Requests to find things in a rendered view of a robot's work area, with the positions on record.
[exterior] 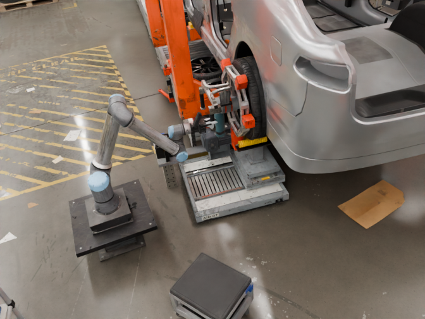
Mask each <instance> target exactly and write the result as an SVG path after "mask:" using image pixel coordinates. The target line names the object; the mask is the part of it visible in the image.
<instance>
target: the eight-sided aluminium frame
mask: <svg viewBox="0 0 425 319"><path fill-rule="evenodd" d="M227 74H228V75H229V76H230V77H231V79H232V81H233V83H234V86H235V90H236V93H237V98H238V102H239V107H240V125H241V126H240V125H239V123H238V122H237V119H236V117H235V112H234V111H232V112H231V113H232V117H233V118H231V116H230V112H228V113H227V116H228V121H229V124H230V125H231V127H232V129H233V131H234V133H235V135H236V136H237V137H242V136H245V134H246V133H247V132H248V131H249V130H250V129H249V128H248V129H245V127H244V125H243V124H242V115H244V113H243V110H244V109H245V114H246V115H248V114H249V101H248V100H247V96H246V93H245V89H241V91H242V96H243V100H244V101H242V98H241V95H240V91H239V90H237V88H236V85H235V78H236V76H239V75H240V74H239V73H238V72H237V70H236V69H235V67H234V66H233V65H228V66H225V69H224V70H223V74H222V75H221V81H222V84H225V82H226V83H227V81H228V75H227ZM234 74H235V75H234ZM234 124H235V125H236V126H237V129H238V130H237V129H236V127H235V125H234Z"/></svg>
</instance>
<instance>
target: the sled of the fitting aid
mask: <svg viewBox="0 0 425 319"><path fill-rule="evenodd" d="M230 158H231V160H232V162H233V164H234V166H235V168H236V170H237V172H238V174H239V176H240V178H241V180H242V182H243V184H244V186H245V188H246V190H247V191H249V190H252V189H256V188H260V187H264V186H267V185H272V184H277V183H280V182H284V181H285V174H284V172H283V170H282V169H281V168H280V170H279V171H278V172H274V173H269V174H266V175H261V176H258V177H253V178H247V176H246V174H245V172H244V170H243V168H242V166H241V164H240V163H239V161H238V159H237V157H236V155H235V152H234V151H232V152H230Z"/></svg>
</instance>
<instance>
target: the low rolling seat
mask: <svg viewBox="0 0 425 319"><path fill-rule="evenodd" d="M169 291H170V293H169V295H170V298H171V302H172V305H173V309H174V311H175V312H176V315H177V316H179V317H181V318H186V319H241V317H242V316H243V314H245V315H248V314H249V306H250V304H251V302H252V300H253V299H254V292H253V281H252V279H251V278H250V277H249V276H247V275H245V274H243V273H241V272H239V271H238V270H236V269H234V268H232V267H230V266H228V265H226V264H224V263H222V262H220V261H218V260H216V259H214V258H213V257H211V256H209V255H207V254H205V253H200V254H199V255H198V257H197V258H196V259H195V260H194V261H193V263H192V264H191V265H190V266H189V267H188V268H187V269H186V271H185V272H184V273H183V274H182V276H181V277H180V278H179V279H178V280H177V281H176V282H175V284H174V285H173V286H172V287H171V289H170V290H169Z"/></svg>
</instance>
